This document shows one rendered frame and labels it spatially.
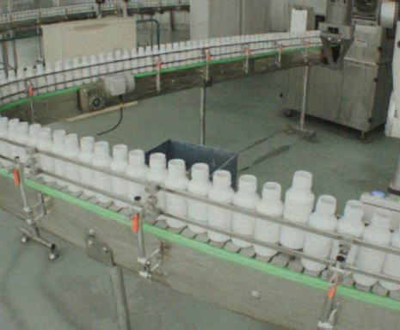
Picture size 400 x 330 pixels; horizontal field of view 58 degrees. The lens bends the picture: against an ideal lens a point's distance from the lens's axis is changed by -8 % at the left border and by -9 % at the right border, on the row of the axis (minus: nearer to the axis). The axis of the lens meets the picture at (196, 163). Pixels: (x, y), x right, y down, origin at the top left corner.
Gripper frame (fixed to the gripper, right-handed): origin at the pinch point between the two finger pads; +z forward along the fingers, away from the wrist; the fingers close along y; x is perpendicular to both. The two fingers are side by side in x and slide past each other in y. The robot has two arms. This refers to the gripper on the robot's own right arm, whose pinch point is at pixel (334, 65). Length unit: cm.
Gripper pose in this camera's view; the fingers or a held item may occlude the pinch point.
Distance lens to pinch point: 86.9
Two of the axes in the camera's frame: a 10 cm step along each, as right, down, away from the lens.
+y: -4.8, 3.6, -8.0
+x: 8.8, 2.1, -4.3
